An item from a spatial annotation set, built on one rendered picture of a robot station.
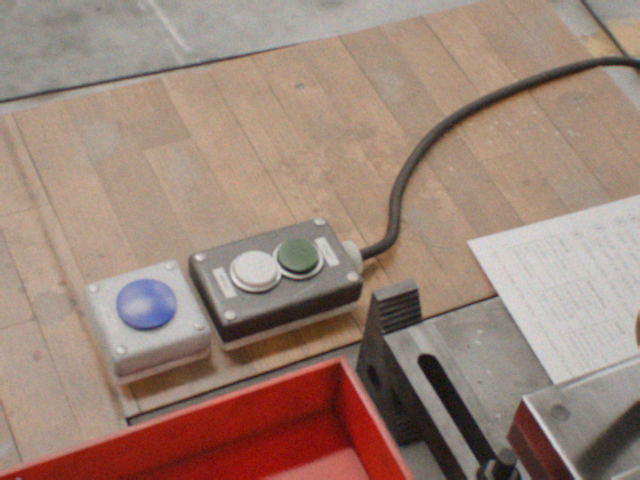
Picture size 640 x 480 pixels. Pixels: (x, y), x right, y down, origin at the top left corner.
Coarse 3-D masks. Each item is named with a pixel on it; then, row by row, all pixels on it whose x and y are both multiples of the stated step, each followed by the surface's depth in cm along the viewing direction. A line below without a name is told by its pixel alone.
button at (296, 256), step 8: (288, 240) 86; (296, 240) 86; (304, 240) 86; (280, 248) 85; (288, 248) 85; (296, 248) 86; (304, 248) 86; (312, 248) 86; (280, 256) 85; (288, 256) 85; (296, 256) 85; (304, 256) 85; (312, 256) 85; (280, 264) 85; (288, 264) 85; (296, 264) 85; (304, 264) 85; (312, 264) 85; (288, 272) 85; (296, 272) 85; (304, 272) 85
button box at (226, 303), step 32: (576, 64) 106; (608, 64) 108; (416, 160) 96; (320, 224) 88; (192, 256) 85; (224, 256) 85; (320, 256) 86; (352, 256) 87; (192, 288) 87; (224, 288) 84; (256, 288) 84; (288, 288) 84; (320, 288) 84; (352, 288) 85; (224, 320) 82; (256, 320) 83; (288, 320) 85
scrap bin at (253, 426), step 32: (256, 384) 75; (288, 384) 76; (320, 384) 78; (352, 384) 76; (192, 416) 74; (224, 416) 76; (256, 416) 78; (288, 416) 79; (320, 416) 81; (352, 416) 78; (96, 448) 72; (128, 448) 74; (160, 448) 75; (192, 448) 77; (224, 448) 79; (256, 448) 79; (288, 448) 79; (320, 448) 79; (352, 448) 79; (384, 448) 74
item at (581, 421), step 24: (624, 360) 57; (576, 384) 56; (600, 384) 56; (624, 384) 56; (528, 408) 55; (552, 408) 55; (576, 408) 55; (600, 408) 55; (624, 408) 55; (528, 432) 55; (552, 432) 54; (576, 432) 54; (600, 432) 54; (624, 432) 54; (528, 456) 56; (552, 456) 54; (576, 456) 53; (600, 456) 53; (624, 456) 53
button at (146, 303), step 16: (128, 288) 82; (144, 288) 82; (160, 288) 82; (128, 304) 81; (144, 304) 81; (160, 304) 81; (176, 304) 82; (128, 320) 81; (144, 320) 80; (160, 320) 81
